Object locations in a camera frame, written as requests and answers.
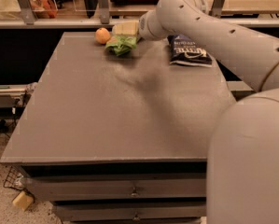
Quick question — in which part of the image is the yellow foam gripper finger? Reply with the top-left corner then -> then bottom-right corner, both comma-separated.
112,21 -> 138,36

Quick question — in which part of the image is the green rice chip bag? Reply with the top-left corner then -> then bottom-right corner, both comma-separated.
105,35 -> 137,56

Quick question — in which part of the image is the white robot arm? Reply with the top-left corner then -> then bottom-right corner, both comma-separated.
137,0 -> 279,224

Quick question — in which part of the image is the dark blue chip bag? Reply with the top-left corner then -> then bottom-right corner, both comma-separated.
167,35 -> 213,67

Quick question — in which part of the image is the orange white plastic bag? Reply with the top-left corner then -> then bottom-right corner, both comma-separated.
29,0 -> 57,19

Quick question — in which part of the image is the orange fruit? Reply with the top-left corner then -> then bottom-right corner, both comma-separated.
95,28 -> 111,45

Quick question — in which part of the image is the grey drawer cabinet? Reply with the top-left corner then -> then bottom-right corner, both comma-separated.
1,33 -> 234,224

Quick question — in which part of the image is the upper grey drawer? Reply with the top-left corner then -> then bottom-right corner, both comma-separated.
22,174 -> 206,201

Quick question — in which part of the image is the grey drawer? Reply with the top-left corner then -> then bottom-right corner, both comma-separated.
53,202 -> 206,222
22,174 -> 206,201

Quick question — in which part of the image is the lower grey drawer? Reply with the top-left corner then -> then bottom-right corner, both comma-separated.
53,202 -> 206,222

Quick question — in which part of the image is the yellow sponge block on floor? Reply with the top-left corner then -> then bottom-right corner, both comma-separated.
12,191 -> 34,211

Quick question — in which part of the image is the metal shelf rail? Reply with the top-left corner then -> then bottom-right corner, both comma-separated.
0,0 -> 279,28

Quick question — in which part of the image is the black wire basket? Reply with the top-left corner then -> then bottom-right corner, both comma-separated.
3,167 -> 24,190

